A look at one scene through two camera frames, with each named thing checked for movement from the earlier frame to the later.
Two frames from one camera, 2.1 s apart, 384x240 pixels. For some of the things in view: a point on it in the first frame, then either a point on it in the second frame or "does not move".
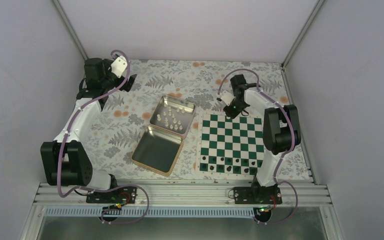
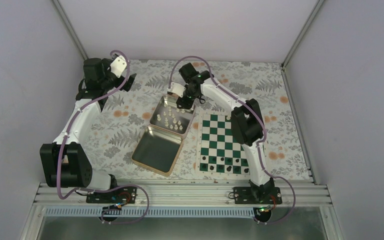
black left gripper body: (106, 83) does not move
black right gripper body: (239, 106) -> (188, 104)
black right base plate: (257, 195) does not move
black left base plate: (127, 194) does not move
